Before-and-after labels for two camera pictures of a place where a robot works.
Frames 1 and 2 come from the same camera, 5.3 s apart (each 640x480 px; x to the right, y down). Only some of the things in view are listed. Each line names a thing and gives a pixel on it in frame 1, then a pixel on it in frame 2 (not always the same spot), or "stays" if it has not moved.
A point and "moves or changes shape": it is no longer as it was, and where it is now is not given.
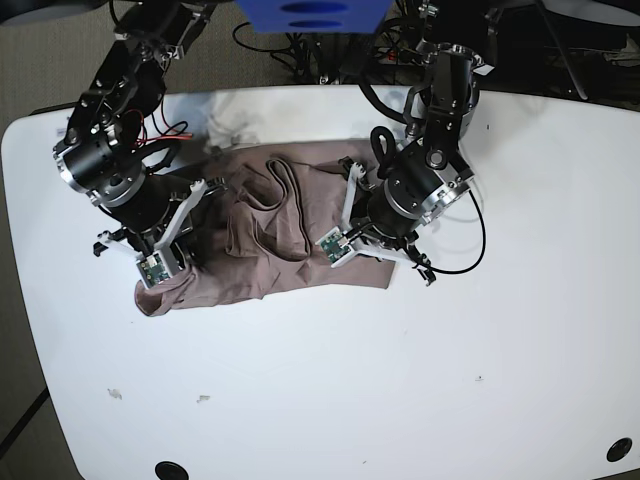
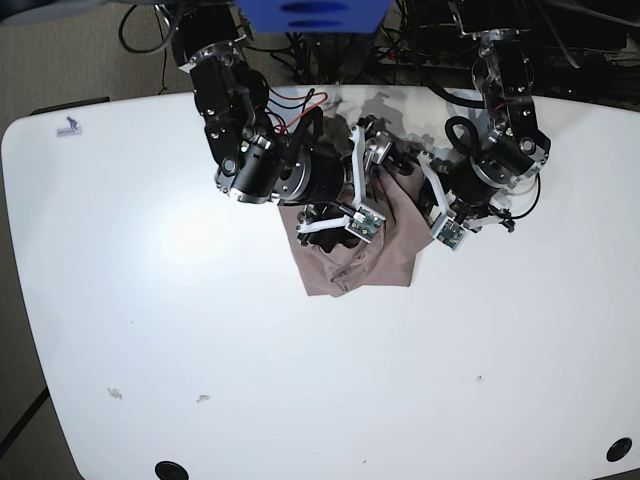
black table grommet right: x=619 y=449 stays
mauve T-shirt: x=282 y=197 moves or changes shape
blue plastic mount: x=315 y=16 stays
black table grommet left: x=168 y=470 stays
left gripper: x=368 y=242 to x=440 y=204
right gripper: x=157 y=220 to x=371 y=145
